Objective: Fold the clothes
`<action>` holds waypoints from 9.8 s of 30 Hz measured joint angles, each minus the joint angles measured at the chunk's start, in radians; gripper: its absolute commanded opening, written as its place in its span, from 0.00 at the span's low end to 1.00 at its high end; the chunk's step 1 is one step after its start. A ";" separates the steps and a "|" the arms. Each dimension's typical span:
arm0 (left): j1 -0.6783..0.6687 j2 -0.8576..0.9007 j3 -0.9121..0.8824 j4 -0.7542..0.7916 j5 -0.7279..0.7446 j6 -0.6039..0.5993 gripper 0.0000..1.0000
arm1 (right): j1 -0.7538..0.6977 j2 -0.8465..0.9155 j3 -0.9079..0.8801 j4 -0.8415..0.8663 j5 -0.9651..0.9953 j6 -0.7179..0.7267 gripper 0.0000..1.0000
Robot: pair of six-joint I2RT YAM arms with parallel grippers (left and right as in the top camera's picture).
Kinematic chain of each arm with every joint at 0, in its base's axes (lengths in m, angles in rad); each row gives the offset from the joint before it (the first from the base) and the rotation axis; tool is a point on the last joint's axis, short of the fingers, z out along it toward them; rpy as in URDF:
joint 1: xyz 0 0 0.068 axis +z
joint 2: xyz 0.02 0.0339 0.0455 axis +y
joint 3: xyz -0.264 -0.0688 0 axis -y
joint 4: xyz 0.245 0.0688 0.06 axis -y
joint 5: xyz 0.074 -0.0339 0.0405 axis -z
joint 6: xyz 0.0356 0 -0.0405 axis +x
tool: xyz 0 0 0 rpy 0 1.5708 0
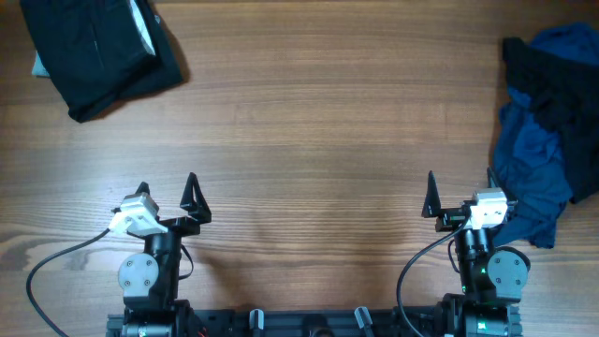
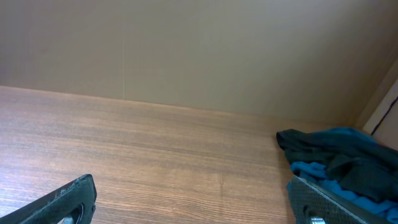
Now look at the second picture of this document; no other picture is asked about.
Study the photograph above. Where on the black t-shirt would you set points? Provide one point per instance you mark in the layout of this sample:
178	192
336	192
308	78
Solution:
361	166

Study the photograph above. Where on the blue garment pile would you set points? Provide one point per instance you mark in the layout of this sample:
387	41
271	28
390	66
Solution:
316	173

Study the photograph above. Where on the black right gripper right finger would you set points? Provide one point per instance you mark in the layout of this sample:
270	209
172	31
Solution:
311	203

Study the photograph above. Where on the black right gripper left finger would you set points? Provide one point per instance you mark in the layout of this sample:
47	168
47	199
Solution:
72	203

